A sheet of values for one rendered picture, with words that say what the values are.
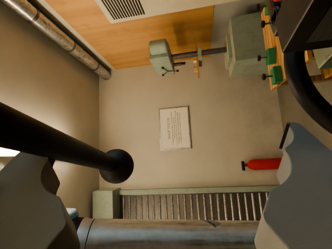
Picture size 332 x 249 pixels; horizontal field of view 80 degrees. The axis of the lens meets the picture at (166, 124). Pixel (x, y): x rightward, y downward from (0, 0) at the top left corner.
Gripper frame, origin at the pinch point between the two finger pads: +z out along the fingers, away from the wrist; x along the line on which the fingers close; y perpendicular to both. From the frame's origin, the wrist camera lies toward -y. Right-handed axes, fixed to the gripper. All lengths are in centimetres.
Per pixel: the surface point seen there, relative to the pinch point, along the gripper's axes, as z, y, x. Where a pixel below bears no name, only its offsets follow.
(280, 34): 9.8, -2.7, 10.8
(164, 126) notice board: 241, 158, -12
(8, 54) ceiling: 170, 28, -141
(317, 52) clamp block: 11.8, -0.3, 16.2
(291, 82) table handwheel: 17.9, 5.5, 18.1
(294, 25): 7.2, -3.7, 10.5
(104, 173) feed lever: 2.9, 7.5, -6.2
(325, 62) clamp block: 10.2, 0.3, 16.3
